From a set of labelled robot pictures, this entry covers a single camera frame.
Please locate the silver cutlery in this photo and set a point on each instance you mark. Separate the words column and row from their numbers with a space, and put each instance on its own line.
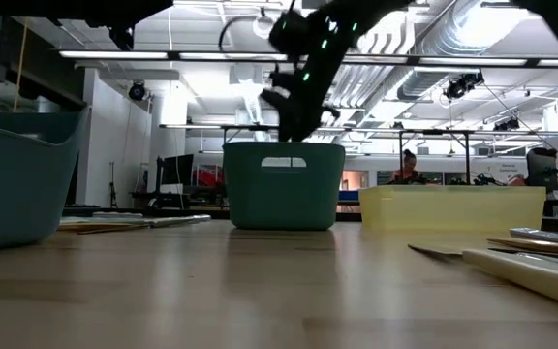
column 550, row 236

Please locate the large teal plastic bin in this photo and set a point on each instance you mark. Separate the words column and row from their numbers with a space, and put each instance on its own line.
column 17, row 184

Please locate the black computer monitor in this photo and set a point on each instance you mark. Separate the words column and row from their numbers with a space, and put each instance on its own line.
column 541, row 169
column 177, row 169

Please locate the black ceiling lamp cluster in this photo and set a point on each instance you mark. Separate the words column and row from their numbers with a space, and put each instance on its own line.
column 463, row 86
column 506, row 124

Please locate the green plastic bin with slot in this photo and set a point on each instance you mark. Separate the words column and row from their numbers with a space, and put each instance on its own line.
column 284, row 203

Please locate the black workstation frame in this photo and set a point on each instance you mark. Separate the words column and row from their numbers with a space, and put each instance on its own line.
column 434, row 132
column 245, row 128

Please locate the yellow translucent plastic tray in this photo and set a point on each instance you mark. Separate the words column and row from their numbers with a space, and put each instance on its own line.
column 453, row 211

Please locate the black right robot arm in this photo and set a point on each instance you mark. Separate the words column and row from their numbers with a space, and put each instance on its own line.
column 342, row 14

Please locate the person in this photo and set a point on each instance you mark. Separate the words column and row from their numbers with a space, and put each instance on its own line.
column 409, row 172

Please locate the thin dark tripod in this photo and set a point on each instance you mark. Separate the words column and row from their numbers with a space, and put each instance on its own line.
column 113, row 194

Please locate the red object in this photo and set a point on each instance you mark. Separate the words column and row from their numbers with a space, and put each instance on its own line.
column 206, row 178

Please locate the black ceiling spot lamp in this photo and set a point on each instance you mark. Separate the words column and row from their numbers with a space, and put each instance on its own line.
column 137, row 91

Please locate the dark desk with equipment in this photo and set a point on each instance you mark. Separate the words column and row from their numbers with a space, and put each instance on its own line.
column 172, row 201

